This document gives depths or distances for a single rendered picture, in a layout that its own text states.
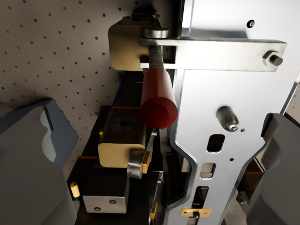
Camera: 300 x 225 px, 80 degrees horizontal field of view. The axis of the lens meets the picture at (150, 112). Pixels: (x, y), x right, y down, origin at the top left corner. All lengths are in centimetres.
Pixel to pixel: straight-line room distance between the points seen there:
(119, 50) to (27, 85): 57
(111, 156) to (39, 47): 48
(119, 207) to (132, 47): 26
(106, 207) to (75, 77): 47
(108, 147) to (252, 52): 25
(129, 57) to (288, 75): 27
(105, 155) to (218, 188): 32
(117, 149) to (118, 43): 17
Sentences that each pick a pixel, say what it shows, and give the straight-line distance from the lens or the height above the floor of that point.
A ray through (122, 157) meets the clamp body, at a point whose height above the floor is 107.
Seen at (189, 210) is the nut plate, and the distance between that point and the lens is 60.
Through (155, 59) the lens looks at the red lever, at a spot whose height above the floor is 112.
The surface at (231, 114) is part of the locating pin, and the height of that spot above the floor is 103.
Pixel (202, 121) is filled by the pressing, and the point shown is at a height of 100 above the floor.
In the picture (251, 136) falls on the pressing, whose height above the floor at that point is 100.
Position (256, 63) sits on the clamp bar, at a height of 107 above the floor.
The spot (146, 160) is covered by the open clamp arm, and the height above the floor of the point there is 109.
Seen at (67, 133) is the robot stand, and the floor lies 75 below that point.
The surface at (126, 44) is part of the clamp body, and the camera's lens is 25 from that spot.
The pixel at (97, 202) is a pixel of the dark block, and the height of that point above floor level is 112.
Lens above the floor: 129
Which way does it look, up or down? 58 degrees down
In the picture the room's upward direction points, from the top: 179 degrees counter-clockwise
